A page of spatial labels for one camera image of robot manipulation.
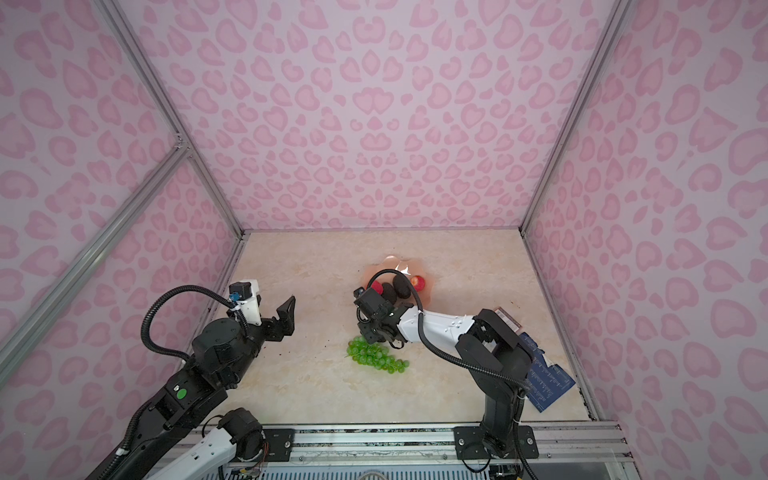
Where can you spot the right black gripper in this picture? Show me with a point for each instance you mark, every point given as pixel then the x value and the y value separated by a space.
pixel 364 330

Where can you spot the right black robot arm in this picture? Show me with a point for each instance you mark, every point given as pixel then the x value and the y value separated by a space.
pixel 485 345

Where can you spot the green grape bunch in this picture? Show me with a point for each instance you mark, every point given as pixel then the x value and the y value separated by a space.
pixel 375 356

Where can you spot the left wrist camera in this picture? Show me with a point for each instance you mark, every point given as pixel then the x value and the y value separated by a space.
pixel 245 295

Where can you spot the dark avocado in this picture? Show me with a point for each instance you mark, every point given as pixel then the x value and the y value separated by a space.
pixel 389 293
pixel 402 286

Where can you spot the blue card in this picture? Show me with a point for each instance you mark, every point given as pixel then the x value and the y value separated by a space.
pixel 548 382

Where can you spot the red peach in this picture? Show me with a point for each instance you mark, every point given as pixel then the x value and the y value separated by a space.
pixel 418 282

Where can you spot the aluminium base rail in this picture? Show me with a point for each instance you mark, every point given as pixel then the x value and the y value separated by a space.
pixel 544 450

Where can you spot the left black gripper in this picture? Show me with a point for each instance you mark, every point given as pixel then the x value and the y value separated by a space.
pixel 287 322

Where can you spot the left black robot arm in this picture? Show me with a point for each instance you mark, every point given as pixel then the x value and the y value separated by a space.
pixel 220 358

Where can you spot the diagonal aluminium frame bar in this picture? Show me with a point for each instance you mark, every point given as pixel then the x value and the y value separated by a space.
pixel 37 322

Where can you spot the pink lotus fruit bowl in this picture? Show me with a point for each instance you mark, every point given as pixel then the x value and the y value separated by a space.
pixel 415 271

